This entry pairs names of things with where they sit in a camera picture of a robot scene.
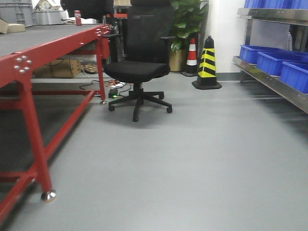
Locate green potted plant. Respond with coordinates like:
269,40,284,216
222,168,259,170
170,0,206,72

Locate blue plastic tray far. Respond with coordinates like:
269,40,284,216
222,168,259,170
239,45,289,64

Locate small cardboard box on table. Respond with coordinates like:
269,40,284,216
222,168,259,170
0,19,26,34

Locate blue plastic tray near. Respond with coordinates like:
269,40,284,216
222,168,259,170
280,62,308,94

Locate red metal frame table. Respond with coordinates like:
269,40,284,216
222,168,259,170
0,24,111,220

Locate red soda can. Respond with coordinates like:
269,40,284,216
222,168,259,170
74,10,82,26

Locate black power adapter box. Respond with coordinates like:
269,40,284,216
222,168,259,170
108,88,118,99

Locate black office chair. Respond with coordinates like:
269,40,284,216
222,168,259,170
104,0,174,122

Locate stainless steel shelf rack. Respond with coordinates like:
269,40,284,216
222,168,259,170
232,7,308,114

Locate cardboard box under table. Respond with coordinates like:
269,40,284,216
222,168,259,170
33,59,81,78

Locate blue plastic tray middle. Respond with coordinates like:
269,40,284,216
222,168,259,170
257,51,308,76

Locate red white traffic cone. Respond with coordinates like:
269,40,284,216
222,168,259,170
181,38,197,77

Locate grey plastic crate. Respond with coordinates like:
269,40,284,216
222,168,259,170
0,0,35,27

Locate blue plastic tray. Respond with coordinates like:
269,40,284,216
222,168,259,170
280,62,308,94
257,51,308,76
239,45,289,64

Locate blue trays on top shelf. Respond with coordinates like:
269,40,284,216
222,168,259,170
244,0,308,10

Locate yellow black traffic cone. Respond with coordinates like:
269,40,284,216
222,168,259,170
192,36,222,90

